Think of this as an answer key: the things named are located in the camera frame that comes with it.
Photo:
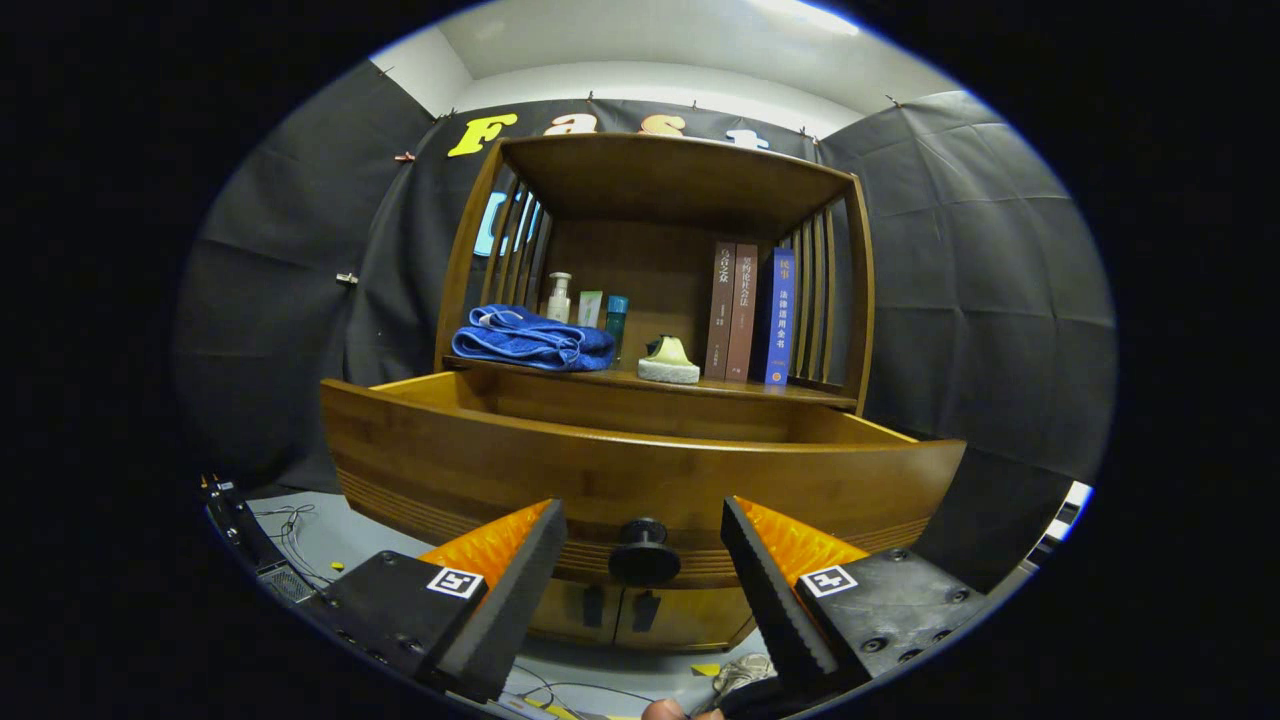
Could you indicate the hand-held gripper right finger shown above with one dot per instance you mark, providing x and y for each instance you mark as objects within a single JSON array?
[{"x": 770, "y": 590}]

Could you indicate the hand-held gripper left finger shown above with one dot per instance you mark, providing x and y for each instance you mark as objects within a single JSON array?
[{"x": 510, "y": 595}]

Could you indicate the wooden drawer with black knob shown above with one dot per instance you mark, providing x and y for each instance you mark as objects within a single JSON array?
[{"x": 620, "y": 470}]

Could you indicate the green and white sponge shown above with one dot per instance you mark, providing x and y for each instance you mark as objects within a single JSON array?
[{"x": 670, "y": 362}]

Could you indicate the wooden cabinet door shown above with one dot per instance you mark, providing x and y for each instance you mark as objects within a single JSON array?
[
  {"x": 690, "y": 620},
  {"x": 570, "y": 615}
]

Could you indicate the wooden countertop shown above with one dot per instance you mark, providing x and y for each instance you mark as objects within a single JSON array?
[{"x": 730, "y": 388}]

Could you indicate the brown wooden cabinet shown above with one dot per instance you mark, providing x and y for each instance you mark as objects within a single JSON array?
[{"x": 680, "y": 175}]

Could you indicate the yellow and black floor tape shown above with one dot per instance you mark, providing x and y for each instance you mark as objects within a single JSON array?
[{"x": 705, "y": 669}]

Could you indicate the folded blue towel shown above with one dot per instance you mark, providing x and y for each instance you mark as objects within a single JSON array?
[{"x": 530, "y": 340}]

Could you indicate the blue book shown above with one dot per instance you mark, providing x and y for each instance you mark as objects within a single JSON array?
[{"x": 781, "y": 318}]

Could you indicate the brown book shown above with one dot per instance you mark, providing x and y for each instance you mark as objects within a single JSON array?
[
  {"x": 742, "y": 312},
  {"x": 720, "y": 310}
]

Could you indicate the teal bottle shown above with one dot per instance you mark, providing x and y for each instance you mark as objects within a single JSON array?
[{"x": 616, "y": 318}]

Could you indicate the white and green tube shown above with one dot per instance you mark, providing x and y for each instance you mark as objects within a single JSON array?
[{"x": 591, "y": 308}]

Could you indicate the white pump bottle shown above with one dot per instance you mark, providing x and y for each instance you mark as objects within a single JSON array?
[{"x": 559, "y": 300}]

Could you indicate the white board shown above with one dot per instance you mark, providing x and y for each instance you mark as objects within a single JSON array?
[{"x": 1068, "y": 520}]

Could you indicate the black backdrop cloth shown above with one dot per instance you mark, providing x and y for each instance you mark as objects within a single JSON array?
[{"x": 980, "y": 300}]

